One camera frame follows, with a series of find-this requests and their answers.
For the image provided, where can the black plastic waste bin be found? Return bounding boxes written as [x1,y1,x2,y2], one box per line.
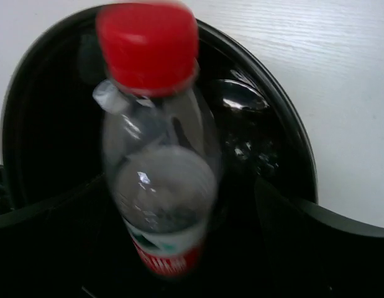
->
[1,6,318,208]

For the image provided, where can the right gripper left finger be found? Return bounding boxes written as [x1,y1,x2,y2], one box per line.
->
[0,177,149,297]

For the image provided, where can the clear bottle red label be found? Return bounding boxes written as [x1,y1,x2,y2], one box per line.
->
[93,1,221,278]

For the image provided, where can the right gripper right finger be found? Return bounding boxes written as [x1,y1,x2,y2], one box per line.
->
[198,176,384,297]

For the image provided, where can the clear plastic bottle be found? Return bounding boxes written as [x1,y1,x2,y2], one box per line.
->
[204,78,282,178]

